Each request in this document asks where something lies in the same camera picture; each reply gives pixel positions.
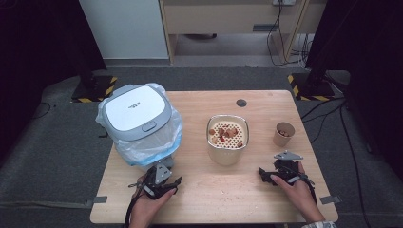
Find grey strap tab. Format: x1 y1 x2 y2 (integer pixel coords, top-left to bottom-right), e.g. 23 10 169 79
318 195 343 205
84 196 108 209

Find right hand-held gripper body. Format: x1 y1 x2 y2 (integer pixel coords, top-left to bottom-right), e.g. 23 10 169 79
274 150 316 186

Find person's left hand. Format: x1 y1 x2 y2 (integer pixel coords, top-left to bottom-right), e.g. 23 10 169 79
130 176 178 223

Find brown paper cup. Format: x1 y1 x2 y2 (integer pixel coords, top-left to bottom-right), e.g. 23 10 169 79
273 122 297 148

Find black strap of left gripper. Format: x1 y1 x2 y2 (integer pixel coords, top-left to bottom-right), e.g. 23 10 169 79
125 181 144 228

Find black curtain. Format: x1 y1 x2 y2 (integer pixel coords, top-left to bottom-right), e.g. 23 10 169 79
304 0 403 174
0 0 107 160

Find light wooden desk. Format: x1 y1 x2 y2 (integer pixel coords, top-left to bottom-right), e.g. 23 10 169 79
158 0 328 65

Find thin black floor cable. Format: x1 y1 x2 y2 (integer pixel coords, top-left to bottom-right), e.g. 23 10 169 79
31 102 53 121

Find person's right hand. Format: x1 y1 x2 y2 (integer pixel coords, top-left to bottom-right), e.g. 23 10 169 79
269 161 321 221

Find white trash bin with bag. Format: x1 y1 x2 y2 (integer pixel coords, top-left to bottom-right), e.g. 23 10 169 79
95 83 183 168

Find grey white lidded trash can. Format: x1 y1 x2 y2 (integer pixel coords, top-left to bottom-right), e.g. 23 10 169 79
100 84 179 170

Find black cables under desk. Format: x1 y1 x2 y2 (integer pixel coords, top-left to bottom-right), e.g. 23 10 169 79
266 2 313 68

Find beige container with perforated strainer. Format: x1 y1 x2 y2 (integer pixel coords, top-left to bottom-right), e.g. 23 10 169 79
206 114 250 166

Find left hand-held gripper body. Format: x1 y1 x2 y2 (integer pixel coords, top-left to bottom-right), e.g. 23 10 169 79
141 163 175 200

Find striped black stand base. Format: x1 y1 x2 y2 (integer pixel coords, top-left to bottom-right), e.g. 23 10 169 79
70 75 119 104
287 72 336 103

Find white panel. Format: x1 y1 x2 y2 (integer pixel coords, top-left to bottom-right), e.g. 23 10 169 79
79 0 169 61

